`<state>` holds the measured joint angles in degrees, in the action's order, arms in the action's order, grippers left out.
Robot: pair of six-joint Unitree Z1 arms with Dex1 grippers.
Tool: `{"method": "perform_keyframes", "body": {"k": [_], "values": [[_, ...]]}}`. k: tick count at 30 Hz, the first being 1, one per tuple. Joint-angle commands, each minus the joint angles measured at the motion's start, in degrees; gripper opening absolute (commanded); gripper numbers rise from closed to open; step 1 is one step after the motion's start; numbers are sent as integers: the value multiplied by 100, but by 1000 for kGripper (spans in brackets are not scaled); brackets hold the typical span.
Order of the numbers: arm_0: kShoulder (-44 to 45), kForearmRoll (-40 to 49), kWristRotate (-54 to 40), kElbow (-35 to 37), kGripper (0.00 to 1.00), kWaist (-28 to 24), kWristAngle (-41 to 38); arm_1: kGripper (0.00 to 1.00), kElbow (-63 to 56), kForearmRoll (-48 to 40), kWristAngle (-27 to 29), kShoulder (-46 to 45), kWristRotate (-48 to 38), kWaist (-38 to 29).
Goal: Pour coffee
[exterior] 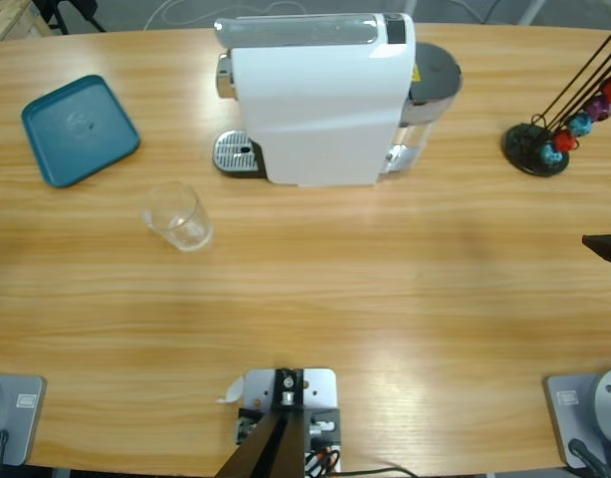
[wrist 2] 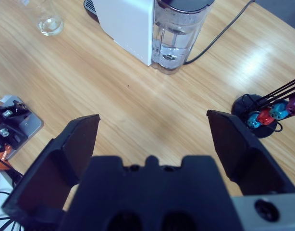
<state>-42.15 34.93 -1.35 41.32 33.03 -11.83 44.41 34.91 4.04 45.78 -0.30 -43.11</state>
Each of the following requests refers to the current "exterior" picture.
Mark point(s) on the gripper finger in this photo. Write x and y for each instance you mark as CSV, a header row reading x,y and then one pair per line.
x,y
609,246

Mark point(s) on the grey coffee machine lever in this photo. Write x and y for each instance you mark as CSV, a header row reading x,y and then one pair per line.
x,y
285,32

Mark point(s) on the clear glass cup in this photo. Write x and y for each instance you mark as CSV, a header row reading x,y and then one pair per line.
x,y
178,224

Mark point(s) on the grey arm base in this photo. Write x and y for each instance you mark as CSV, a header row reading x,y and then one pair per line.
x,y
569,423
22,418

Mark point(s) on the teal coffee capsule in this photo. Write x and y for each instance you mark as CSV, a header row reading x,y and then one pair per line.
x,y
580,124
550,154

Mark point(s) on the purple coffee capsule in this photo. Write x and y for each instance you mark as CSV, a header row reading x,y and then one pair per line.
x,y
598,107

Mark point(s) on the white capsule coffee machine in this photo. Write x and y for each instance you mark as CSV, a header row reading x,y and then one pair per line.
x,y
310,109

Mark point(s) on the black capsule holder stand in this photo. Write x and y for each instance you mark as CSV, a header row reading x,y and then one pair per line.
x,y
522,144

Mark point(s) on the clear water tank grey lid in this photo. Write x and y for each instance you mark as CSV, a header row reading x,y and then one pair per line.
x,y
435,70

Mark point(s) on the white tape piece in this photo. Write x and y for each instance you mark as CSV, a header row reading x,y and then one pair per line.
x,y
233,391

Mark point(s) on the teal square tray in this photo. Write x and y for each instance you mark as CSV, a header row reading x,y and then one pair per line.
x,y
76,134

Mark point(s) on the black stand legs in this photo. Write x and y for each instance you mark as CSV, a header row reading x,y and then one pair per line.
x,y
89,10

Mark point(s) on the wooden crate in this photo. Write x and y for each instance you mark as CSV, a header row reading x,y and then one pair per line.
x,y
7,20

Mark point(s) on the white mount block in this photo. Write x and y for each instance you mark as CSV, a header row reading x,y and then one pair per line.
x,y
318,393

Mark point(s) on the black camera post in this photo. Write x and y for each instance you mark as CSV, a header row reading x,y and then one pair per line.
x,y
275,448

